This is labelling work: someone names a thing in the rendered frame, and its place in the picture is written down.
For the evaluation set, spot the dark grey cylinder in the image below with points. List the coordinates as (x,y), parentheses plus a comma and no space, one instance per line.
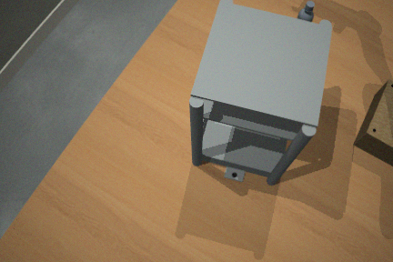
(307,12)

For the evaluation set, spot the grey shelving unit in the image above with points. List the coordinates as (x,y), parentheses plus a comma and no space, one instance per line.
(257,68)

